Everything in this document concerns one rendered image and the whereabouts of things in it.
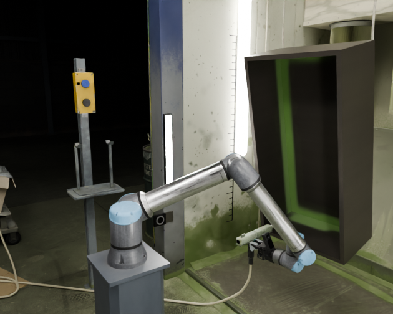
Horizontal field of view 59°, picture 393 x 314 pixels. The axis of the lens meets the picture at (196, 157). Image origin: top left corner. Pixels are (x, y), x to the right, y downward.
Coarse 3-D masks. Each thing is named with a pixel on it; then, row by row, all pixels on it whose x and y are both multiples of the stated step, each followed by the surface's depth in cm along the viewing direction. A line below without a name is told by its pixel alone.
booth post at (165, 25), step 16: (160, 0) 227; (176, 0) 233; (160, 16) 229; (176, 16) 235; (160, 32) 231; (176, 32) 237; (160, 48) 233; (176, 48) 239; (160, 64) 235; (176, 64) 241; (160, 80) 237; (176, 80) 243; (160, 96) 239; (176, 96) 246; (160, 112) 242; (176, 112) 248; (160, 128) 245; (176, 128) 250; (160, 144) 248; (176, 144) 252; (160, 160) 250; (176, 160) 255; (160, 176) 253; (176, 176) 257; (176, 208) 262; (176, 224) 264; (160, 240) 265; (176, 240) 267; (176, 256) 269; (176, 272) 272
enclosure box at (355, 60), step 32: (256, 64) 213; (288, 64) 224; (320, 64) 208; (352, 64) 170; (256, 96) 218; (288, 96) 232; (320, 96) 215; (352, 96) 175; (256, 128) 223; (288, 128) 241; (320, 128) 222; (352, 128) 180; (256, 160) 225; (288, 160) 251; (320, 160) 230; (352, 160) 186; (288, 192) 258; (320, 192) 239; (352, 192) 192; (320, 224) 242; (352, 224) 199; (352, 256) 206
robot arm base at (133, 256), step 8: (112, 248) 164; (120, 248) 161; (128, 248) 161; (136, 248) 163; (144, 248) 170; (112, 256) 163; (120, 256) 162; (128, 256) 161; (136, 256) 163; (144, 256) 169; (112, 264) 162; (120, 264) 160; (128, 264) 161; (136, 264) 162
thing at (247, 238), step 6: (258, 228) 225; (264, 228) 225; (270, 228) 228; (246, 234) 217; (252, 234) 217; (258, 234) 220; (240, 240) 210; (246, 240) 213; (252, 240) 217; (240, 246) 211; (252, 252) 220; (252, 258) 222
